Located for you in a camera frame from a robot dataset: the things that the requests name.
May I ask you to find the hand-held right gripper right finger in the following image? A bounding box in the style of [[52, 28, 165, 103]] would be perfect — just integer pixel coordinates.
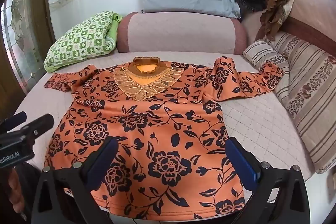
[[224, 137, 311, 224]]

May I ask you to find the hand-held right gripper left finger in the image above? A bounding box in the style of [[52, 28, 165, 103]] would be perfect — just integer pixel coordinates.
[[31, 136, 120, 224]]

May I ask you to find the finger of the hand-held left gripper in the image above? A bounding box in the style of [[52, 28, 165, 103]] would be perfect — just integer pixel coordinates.
[[25, 113, 55, 139], [0, 112, 27, 131]]

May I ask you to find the orange floral shirt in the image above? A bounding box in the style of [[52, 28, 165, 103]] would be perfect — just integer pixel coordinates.
[[43, 56, 285, 219]]

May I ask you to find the person's left hand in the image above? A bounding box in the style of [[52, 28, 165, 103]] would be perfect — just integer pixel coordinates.
[[8, 168, 27, 222]]

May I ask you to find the wooden stained glass door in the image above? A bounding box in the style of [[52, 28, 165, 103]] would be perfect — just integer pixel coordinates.
[[0, 0, 56, 119]]

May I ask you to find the green patterned pillow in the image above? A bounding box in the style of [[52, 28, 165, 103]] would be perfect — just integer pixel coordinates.
[[43, 11, 123, 73]]

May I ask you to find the striped floral quilt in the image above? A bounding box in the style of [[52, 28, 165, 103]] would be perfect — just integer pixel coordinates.
[[265, 31, 336, 174]]

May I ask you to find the striped floral rolled pillow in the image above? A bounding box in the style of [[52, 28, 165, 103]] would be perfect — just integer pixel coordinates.
[[242, 40, 290, 94]]

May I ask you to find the pink bolster cushion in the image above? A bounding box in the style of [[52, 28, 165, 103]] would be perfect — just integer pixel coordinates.
[[117, 12, 248, 55]]

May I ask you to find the brown ruffled garment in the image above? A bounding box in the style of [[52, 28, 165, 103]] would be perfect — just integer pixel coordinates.
[[255, 0, 311, 42]]

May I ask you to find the pink sofa backrest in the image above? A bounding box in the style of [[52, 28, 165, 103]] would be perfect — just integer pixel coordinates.
[[241, 0, 336, 56]]

